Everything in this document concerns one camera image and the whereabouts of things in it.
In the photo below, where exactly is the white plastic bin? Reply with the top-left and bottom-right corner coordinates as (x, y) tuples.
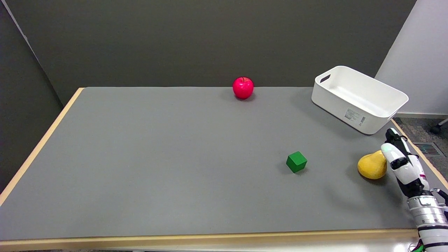
(311, 65), (409, 135)

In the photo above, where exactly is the floor vent grille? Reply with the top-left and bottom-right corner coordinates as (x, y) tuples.
(414, 142), (442, 156)

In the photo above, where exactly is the red apple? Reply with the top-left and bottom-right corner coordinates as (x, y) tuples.
(232, 77), (254, 100)

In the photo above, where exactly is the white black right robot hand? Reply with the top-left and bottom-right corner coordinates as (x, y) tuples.
(381, 128), (432, 198)

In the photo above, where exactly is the yellow pear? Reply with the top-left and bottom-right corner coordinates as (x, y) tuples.
(357, 150), (387, 180)

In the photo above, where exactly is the green cube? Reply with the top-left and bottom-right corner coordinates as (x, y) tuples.
(286, 151), (308, 174)

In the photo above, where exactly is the black chair caster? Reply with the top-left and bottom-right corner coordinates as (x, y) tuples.
(430, 118), (448, 135)

